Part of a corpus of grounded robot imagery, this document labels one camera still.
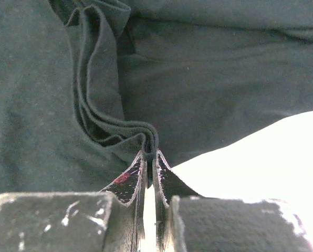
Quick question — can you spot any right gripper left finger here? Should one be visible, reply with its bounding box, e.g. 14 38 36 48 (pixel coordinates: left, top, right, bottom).
0 152 147 252

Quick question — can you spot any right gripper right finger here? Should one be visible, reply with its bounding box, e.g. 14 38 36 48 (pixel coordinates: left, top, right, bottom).
152 151 313 251

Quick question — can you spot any black t shirt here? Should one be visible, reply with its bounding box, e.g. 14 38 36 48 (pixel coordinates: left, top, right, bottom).
0 1 313 193

